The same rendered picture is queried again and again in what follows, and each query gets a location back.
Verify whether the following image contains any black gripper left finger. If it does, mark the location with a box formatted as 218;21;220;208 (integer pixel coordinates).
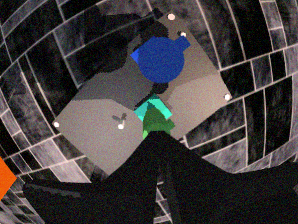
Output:
23;131;158;224

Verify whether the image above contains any grey rectangular board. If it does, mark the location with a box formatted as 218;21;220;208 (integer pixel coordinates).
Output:
52;10;231;176

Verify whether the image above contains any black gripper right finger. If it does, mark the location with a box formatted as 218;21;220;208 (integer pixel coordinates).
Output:
157;129;298;224

